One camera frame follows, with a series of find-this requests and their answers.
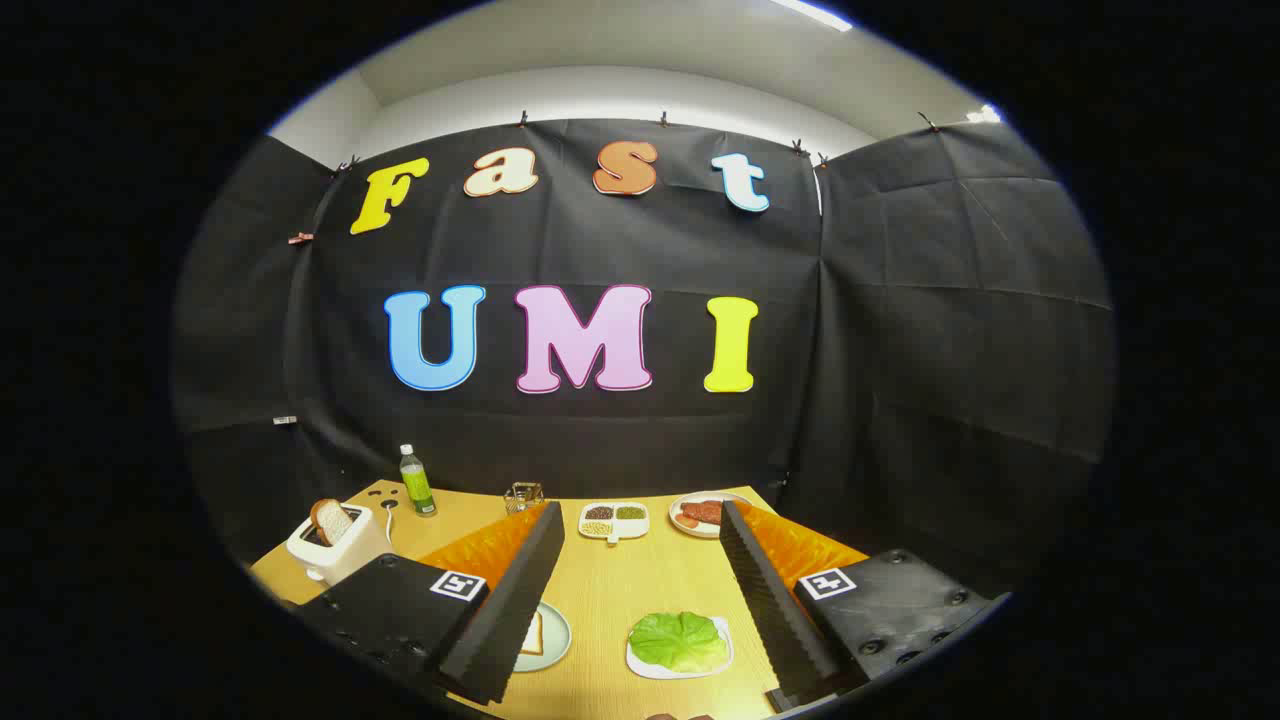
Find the pile of green beans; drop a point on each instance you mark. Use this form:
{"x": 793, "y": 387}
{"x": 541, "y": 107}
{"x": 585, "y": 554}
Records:
{"x": 630, "y": 512}

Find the green lettuce leaf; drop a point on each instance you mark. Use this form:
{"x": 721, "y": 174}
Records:
{"x": 675, "y": 640}

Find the toasted bread slice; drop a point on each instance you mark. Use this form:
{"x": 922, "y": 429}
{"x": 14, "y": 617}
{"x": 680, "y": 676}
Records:
{"x": 330, "y": 522}

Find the white square plate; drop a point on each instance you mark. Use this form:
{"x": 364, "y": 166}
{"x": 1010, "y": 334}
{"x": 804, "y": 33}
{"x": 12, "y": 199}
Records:
{"x": 640, "y": 668}

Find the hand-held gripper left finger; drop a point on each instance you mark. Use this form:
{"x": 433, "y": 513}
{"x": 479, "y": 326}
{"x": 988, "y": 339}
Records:
{"x": 510, "y": 610}

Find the pale green round plate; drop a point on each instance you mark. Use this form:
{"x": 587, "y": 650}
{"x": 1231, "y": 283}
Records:
{"x": 558, "y": 630}

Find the pile of yellow soybeans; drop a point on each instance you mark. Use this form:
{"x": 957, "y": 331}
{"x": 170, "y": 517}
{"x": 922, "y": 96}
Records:
{"x": 597, "y": 529}

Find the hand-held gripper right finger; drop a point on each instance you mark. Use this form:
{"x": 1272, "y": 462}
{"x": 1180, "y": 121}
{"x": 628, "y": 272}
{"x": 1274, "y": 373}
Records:
{"x": 775, "y": 620}

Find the white divided dish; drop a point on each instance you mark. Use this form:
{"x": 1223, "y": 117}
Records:
{"x": 635, "y": 528}

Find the white toaster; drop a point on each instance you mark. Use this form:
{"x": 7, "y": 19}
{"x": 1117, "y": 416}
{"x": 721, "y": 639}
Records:
{"x": 345, "y": 560}

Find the pile of dark red beans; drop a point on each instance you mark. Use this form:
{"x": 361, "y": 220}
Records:
{"x": 599, "y": 512}

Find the round white meat plate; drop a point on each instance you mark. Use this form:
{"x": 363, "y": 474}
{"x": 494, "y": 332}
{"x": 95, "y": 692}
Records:
{"x": 680, "y": 528}

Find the brown meat piece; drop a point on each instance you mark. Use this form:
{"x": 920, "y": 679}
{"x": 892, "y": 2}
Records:
{"x": 703, "y": 512}

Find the white bread slice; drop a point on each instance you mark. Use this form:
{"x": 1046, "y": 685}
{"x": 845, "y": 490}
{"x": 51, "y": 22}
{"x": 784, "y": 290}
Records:
{"x": 533, "y": 635}

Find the green label plastic bottle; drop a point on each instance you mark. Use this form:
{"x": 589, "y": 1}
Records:
{"x": 418, "y": 490}

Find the black backdrop cloth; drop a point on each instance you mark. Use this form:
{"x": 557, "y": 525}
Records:
{"x": 600, "y": 250}

